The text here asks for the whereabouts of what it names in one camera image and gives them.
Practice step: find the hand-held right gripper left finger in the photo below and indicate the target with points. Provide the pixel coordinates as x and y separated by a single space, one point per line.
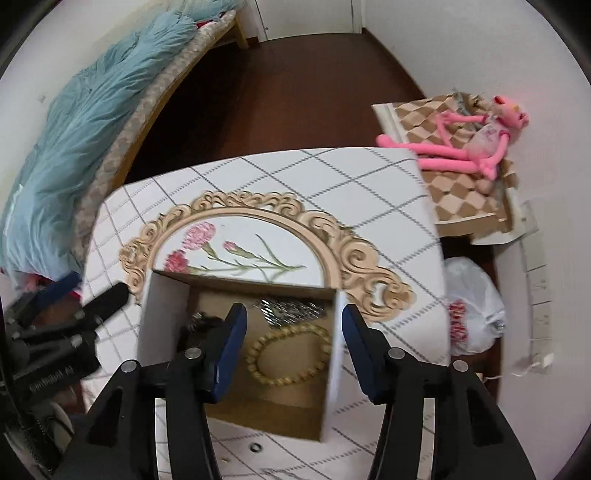
231 353

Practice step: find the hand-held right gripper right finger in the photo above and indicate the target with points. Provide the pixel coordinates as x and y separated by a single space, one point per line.
359 353

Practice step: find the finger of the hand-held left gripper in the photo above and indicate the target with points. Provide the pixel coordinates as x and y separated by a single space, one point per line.
108 299
61 286

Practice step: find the white cardboard box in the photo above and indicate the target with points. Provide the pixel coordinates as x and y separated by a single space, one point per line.
286 394

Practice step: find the dark metal jewelry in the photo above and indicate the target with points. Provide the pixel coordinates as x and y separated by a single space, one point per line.
199 318

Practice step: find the ornate floral tray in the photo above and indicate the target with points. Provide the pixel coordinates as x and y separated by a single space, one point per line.
258 230

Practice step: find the white plastic bag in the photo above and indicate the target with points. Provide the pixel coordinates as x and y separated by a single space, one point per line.
471 286

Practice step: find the light blue blanket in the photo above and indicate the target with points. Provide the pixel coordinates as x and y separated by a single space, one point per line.
69 138

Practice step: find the white checked tablecloth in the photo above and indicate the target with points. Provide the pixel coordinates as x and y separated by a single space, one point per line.
369 184

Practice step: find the brown checkered cloth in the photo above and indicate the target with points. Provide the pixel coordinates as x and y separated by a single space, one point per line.
461 199

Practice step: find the wooden bed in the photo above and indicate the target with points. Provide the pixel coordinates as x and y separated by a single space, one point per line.
138 115

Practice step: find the pink plush toy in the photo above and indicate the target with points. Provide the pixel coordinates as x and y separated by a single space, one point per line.
480 144

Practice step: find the light green pillow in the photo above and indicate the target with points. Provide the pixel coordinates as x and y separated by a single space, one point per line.
207 7

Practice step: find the white door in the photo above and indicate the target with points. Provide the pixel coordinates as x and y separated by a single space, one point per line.
309 18

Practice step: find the white wall outlet panel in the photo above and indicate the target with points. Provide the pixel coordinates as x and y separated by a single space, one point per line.
538 286

